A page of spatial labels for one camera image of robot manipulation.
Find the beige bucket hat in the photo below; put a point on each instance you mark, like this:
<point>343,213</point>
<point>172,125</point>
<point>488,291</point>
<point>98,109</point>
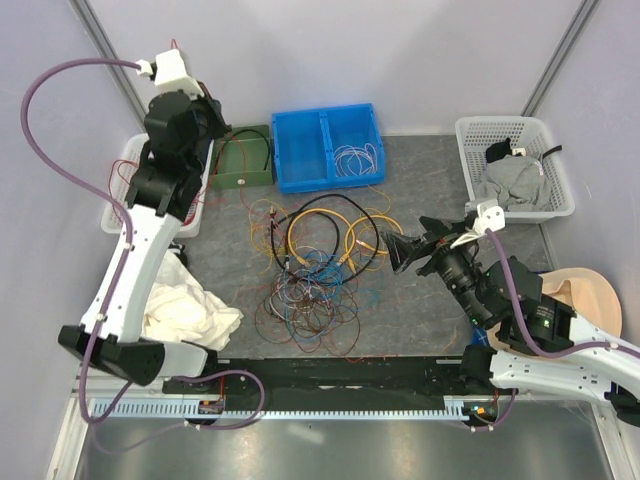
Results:
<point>575,300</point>

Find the white perforated basket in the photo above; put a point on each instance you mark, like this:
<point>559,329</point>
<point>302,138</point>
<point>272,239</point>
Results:
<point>121,172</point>
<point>529,137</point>

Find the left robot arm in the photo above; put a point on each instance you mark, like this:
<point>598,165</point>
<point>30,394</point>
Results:
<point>182,124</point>

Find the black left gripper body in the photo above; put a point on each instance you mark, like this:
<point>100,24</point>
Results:
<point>212,123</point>

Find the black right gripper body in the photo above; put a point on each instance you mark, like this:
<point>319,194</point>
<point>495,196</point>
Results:
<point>452,260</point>

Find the white left perforated basket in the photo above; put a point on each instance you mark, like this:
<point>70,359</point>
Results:
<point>121,172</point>

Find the white cloth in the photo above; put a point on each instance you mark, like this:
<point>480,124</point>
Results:
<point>179,309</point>

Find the green plastic box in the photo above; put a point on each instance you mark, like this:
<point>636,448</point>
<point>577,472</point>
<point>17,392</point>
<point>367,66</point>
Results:
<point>242,158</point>

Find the grey cloth in basket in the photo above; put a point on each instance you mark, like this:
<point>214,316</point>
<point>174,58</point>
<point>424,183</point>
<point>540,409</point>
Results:
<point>517,182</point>

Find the black item in basket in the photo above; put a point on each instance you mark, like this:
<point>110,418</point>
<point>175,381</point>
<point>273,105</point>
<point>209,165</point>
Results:
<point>498,151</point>

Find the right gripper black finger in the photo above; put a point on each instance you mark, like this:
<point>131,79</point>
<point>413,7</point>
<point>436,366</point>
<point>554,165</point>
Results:
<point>396,241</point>
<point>401,258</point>

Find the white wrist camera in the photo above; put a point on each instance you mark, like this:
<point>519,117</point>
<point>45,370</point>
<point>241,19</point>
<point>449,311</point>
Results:
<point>485,214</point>
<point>169,73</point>

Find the white right perforated basket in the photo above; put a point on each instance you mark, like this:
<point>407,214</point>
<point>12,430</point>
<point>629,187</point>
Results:
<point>529,137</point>

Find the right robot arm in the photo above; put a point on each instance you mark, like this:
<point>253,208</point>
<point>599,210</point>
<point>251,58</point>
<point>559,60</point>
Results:
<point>606,373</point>

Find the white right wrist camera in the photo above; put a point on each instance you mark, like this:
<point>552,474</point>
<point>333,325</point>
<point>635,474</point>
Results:
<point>485,214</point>

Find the white slotted cable duct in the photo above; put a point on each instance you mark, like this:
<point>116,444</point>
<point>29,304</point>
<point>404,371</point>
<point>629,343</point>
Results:
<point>178,408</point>

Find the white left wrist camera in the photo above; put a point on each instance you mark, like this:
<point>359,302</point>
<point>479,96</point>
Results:
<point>169,73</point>

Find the blue cloth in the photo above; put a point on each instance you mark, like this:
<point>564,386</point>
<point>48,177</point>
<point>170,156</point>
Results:
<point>480,337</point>

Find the blue plastic divided bin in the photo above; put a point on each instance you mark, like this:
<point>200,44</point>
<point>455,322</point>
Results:
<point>327,148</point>

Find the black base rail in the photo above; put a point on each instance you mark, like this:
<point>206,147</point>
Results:
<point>409,381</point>

